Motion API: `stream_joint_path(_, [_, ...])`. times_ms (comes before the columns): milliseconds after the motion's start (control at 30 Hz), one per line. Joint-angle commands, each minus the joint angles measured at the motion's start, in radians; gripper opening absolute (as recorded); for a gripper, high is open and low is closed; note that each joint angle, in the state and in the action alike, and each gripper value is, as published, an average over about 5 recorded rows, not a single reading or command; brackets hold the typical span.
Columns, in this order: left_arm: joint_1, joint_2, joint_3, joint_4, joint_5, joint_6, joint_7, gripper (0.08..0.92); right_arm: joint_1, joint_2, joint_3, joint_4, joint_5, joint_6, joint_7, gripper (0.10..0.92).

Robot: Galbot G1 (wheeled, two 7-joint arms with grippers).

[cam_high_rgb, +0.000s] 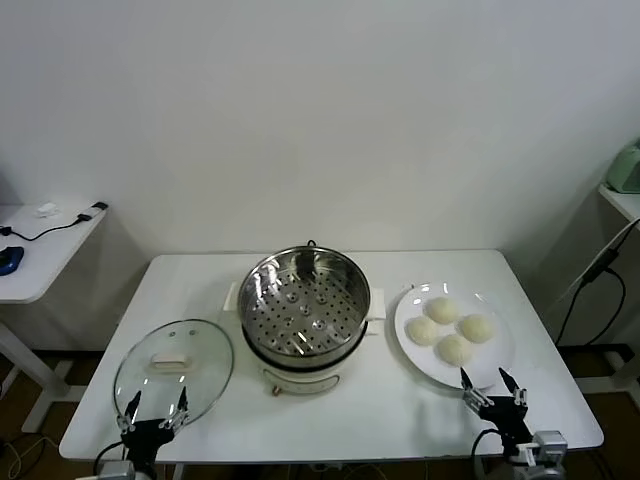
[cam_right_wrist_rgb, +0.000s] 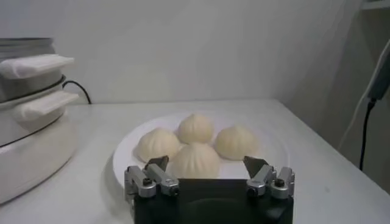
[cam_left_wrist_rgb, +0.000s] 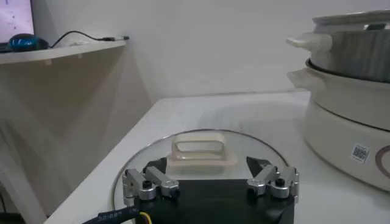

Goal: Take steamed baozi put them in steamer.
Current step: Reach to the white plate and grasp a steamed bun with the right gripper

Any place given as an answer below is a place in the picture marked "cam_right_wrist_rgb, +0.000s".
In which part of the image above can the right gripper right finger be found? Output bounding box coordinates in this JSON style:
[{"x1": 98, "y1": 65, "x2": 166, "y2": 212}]
[{"x1": 243, "y1": 155, "x2": 296, "y2": 200}]

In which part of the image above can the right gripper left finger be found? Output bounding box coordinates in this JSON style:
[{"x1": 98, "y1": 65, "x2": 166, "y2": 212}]
[{"x1": 124, "y1": 155, "x2": 181, "y2": 200}]

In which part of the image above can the white steamed baozi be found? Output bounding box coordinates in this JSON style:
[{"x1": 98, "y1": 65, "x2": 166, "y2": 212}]
[
  {"x1": 135, "y1": 127, "x2": 181, "y2": 164},
  {"x1": 176, "y1": 113, "x2": 215, "y2": 144},
  {"x1": 214, "y1": 124, "x2": 260, "y2": 161},
  {"x1": 168, "y1": 142, "x2": 222, "y2": 180}
]

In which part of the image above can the steel steamer basket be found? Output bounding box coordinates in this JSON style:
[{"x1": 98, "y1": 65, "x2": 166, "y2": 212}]
[{"x1": 0, "y1": 38, "x2": 76, "y2": 103}]

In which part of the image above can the white round plate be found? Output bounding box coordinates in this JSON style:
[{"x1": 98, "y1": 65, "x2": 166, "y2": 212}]
[{"x1": 112, "y1": 111, "x2": 290, "y2": 189}]

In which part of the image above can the white electric cooker base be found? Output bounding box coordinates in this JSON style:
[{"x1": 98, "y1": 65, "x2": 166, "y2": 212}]
[{"x1": 0, "y1": 75, "x2": 80, "y2": 205}]

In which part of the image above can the white cable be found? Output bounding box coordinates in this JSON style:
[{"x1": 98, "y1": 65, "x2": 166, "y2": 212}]
[{"x1": 337, "y1": 88, "x2": 371, "y2": 150}]

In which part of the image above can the black cooker power cable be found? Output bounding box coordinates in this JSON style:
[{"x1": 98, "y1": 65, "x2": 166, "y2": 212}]
[{"x1": 62, "y1": 80, "x2": 92, "y2": 105}]

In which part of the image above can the black power adapter with cable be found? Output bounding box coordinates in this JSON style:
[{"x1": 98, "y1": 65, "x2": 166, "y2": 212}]
[{"x1": 358, "y1": 39, "x2": 390, "y2": 171}]

